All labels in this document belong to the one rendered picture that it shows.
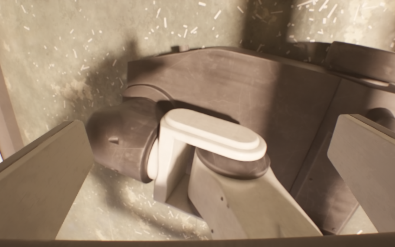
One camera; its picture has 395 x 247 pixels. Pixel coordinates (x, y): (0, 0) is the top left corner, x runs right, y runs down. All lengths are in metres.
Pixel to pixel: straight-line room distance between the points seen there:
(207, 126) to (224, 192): 0.13
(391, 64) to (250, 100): 0.25
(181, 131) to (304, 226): 0.24
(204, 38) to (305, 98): 0.34
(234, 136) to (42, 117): 1.05
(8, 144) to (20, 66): 0.48
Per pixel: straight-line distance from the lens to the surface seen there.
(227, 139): 0.38
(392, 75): 0.49
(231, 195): 0.34
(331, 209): 0.61
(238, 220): 0.32
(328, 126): 0.51
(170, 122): 0.41
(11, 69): 1.35
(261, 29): 0.65
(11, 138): 1.50
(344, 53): 0.51
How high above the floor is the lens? 0.65
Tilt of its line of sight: 60 degrees down
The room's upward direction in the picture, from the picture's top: 136 degrees counter-clockwise
